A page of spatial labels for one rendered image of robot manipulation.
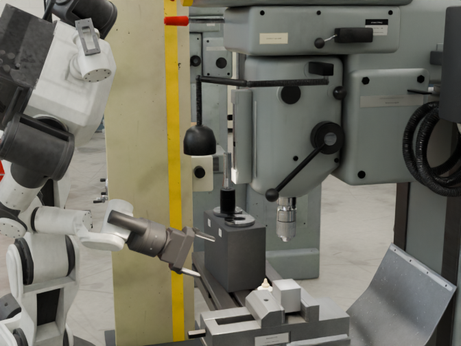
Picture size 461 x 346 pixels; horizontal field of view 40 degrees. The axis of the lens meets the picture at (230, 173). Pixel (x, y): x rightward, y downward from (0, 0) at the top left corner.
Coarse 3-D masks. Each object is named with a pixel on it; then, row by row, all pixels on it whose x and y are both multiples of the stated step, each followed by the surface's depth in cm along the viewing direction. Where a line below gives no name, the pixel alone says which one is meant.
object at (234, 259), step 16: (240, 208) 198; (208, 224) 197; (224, 224) 186; (240, 224) 183; (256, 224) 186; (208, 240) 198; (224, 240) 183; (240, 240) 183; (256, 240) 184; (208, 256) 200; (224, 256) 185; (240, 256) 184; (256, 256) 185; (224, 272) 186; (240, 272) 185; (256, 272) 187; (224, 288) 187; (240, 288) 186
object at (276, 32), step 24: (240, 24) 134; (264, 24) 128; (288, 24) 129; (312, 24) 130; (336, 24) 132; (360, 24) 133; (384, 24) 134; (240, 48) 136; (264, 48) 129; (288, 48) 130; (312, 48) 132; (336, 48) 133; (360, 48) 134; (384, 48) 136
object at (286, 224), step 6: (276, 216) 152; (282, 216) 150; (288, 216) 149; (294, 216) 150; (276, 222) 152; (282, 222) 150; (288, 222) 150; (294, 222) 151; (276, 228) 152; (282, 228) 150; (288, 228) 150; (294, 228) 151; (276, 234) 152; (282, 234) 151; (288, 234) 150; (294, 234) 151
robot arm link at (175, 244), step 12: (156, 228) 163; (168, 228) 168; (192, 228) 169; (156, 240) 162; (168, 240) 164; (180, 240) 165; (192, 240) 166; (144, 252) 163; (156, 252) 163; (168, 252) 165; (180, 252) 166; (180, 264) 166
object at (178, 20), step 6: (168, 18) 144; (174, 18) 144; (180, 18) 144; (186, 18) 145; (204, 18) 147; (210, 18) 147; (216, 18) 147; (222, 18) 148; (168, 24) 144; (174, 24) 145; (180, 24) 145; (186, 24) 145
